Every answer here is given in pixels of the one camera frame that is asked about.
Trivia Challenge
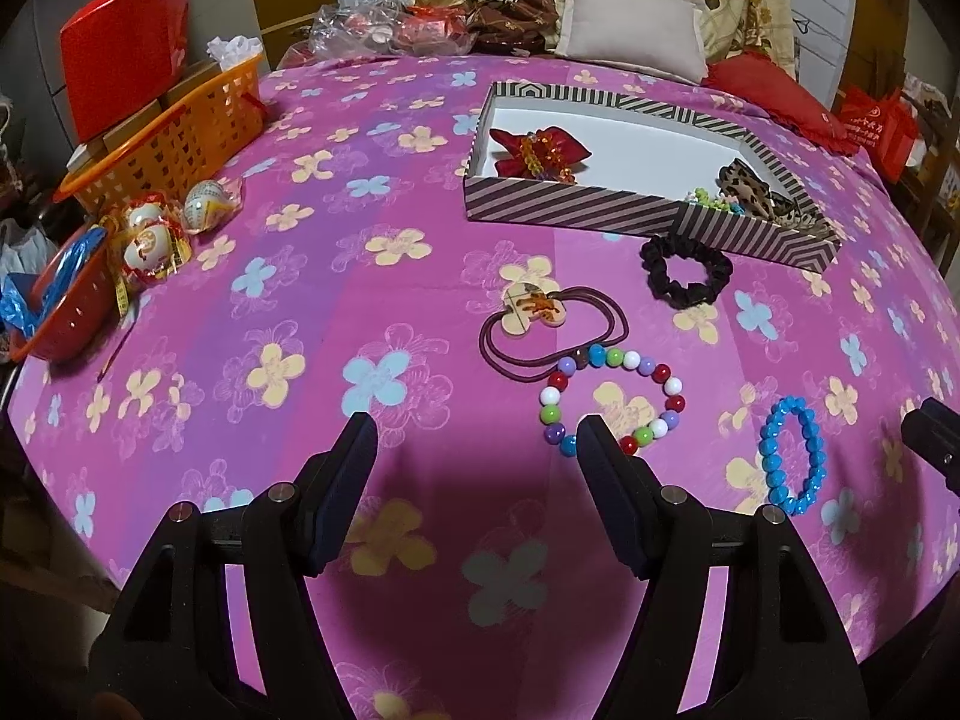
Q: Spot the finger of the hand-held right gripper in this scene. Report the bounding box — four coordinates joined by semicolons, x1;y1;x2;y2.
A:
900;397;960;500

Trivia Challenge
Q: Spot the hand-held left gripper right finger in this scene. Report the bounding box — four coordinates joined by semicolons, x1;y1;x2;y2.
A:
576;414;875;720

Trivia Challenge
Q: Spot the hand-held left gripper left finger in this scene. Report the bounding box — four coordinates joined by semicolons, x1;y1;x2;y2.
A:
88;412;380;720

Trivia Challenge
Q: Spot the multicolour bead bracelet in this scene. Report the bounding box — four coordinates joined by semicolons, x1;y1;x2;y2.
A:
536;345;687;458

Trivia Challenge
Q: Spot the blue bead bracelet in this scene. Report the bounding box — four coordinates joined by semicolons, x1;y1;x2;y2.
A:
759;396;830;517

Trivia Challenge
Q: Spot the striped cardboard box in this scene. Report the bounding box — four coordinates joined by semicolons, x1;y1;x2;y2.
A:
459;81;842;272

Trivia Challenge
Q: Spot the leopard print hair clip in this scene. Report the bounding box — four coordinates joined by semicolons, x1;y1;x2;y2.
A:
716;159;833;230

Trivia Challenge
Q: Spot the pale beaded hair tie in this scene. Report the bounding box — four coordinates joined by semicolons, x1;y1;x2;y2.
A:
686;187;743;215

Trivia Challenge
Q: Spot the red bow hair clip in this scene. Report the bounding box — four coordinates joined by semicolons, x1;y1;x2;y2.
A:
489;126;593;185

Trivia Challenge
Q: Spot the pink floral blanket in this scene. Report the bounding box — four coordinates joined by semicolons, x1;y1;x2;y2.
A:
0;52;960;720

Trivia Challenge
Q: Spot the black scrunchie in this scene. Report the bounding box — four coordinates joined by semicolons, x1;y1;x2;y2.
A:
640;234;734;310

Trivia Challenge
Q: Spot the wrapped white ball ornament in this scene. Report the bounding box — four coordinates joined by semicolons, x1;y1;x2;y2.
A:
180;178;245;235
124;191;181;233
112;221;185;290

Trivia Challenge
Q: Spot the red plastic bag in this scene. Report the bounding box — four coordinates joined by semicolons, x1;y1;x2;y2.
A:
836;86;927;181

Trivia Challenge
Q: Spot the red plastic bowl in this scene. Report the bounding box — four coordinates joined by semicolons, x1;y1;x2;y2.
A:
11;225;125;361

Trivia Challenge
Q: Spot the blue plastic wrapper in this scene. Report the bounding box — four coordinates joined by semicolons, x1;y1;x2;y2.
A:
0;229;106;338

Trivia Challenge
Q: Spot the red cushion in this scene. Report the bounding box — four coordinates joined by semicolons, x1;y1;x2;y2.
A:
701;52;856;158

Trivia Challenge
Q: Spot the orange plastic basket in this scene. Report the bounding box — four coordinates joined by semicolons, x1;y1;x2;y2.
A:
52;52;267;215

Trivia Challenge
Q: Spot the brown cardboard box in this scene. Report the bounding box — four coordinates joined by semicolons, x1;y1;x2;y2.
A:
101;101;170;155
165;60;226;110

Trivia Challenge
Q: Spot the white tissue paper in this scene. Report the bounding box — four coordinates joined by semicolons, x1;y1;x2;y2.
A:
206;34;263;65

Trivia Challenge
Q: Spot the clear plastic bag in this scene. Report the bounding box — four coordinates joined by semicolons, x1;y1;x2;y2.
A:
311;1;410;59

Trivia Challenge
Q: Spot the red snack packet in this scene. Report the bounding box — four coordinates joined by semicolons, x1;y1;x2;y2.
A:
401;4;473;53

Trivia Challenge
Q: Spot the white pillow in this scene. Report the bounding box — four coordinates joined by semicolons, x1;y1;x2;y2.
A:
555;0;710;83

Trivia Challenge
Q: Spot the red paper gift bag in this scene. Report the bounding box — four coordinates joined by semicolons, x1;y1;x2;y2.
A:
60;0;190;145

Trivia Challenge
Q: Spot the hair tie with wooden charm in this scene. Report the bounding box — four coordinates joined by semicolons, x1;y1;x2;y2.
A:
480;277;631;383

